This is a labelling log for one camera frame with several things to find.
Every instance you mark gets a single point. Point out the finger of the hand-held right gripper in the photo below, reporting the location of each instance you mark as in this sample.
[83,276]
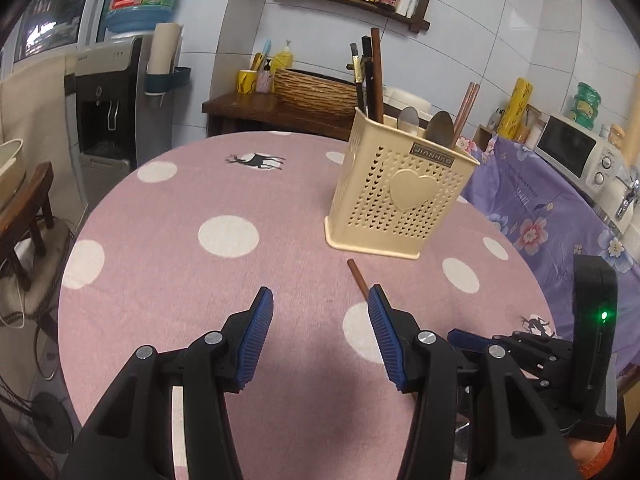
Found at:
[467,340]
[555,385]

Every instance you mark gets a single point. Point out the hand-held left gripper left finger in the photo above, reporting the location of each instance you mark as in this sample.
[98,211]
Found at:
[257,330]

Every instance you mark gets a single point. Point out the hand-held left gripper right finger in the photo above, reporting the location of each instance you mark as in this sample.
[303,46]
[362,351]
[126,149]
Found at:
[382,330]

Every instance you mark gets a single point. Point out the cream perforated utensil holder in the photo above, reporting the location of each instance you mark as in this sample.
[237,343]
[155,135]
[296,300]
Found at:
[400,195]

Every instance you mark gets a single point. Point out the metal spoon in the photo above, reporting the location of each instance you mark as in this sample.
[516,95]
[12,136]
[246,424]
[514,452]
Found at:
[408,120]

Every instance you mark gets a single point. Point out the reddish brown wooden chopstick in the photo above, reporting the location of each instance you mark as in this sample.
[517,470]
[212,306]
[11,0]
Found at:
[470,112]
[464,110]

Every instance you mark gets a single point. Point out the black chopstick with gold band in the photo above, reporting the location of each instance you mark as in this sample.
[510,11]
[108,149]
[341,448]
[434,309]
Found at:
[356,75]
[368,80]

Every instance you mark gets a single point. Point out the dark brown wooden chopstick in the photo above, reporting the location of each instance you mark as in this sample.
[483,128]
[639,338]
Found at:
[377,75]

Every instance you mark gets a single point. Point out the purple floral cloth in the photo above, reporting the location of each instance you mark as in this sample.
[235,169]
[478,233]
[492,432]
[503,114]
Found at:
[540,200]

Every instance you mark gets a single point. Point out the chrome tap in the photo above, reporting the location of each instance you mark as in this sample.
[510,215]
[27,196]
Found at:
[627,195]

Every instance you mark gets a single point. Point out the light wooden box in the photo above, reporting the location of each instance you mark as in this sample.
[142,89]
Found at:
[484,137]

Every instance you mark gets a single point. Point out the white microwave oven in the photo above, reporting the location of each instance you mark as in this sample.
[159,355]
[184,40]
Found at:
[565,145]

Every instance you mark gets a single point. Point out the black round fan base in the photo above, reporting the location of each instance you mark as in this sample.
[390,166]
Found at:
[52,422]

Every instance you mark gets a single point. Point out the dark wooden counter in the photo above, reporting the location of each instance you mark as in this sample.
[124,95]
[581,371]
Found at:
[235,105]

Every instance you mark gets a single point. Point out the yellow wrap roll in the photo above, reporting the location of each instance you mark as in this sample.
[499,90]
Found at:
[515,107]

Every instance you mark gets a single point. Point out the green instant noodle bowl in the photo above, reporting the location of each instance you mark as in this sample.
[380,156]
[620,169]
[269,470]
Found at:
[587,104]
[587,90]
[585,117]

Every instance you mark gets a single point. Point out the woven basket basin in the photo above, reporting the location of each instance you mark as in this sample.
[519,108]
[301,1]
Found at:
[310,92]

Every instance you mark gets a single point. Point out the yellow cup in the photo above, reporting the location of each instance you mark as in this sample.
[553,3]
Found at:
[246,82]

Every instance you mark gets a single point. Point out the small patterned bottle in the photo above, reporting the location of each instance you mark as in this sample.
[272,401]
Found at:
[264,80]

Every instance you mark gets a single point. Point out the dark wooden stool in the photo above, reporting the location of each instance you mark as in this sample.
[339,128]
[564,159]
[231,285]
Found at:
[35,200]

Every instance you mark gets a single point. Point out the yellow soap bottle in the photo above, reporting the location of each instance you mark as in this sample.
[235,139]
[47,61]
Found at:
[282,57]

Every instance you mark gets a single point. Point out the blue toothbrush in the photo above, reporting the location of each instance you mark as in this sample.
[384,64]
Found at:
[266,50]

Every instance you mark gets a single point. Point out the water dispenser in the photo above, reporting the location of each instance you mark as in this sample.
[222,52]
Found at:
[105,90]

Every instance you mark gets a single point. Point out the white plastic bottle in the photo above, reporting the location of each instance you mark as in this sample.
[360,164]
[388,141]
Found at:
[406,2]

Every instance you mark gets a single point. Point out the window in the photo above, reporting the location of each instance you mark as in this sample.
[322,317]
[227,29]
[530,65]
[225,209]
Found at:
[55,10]

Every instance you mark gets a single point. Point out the dark teal wall holder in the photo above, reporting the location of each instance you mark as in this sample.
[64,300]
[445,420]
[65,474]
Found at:
[170,82]

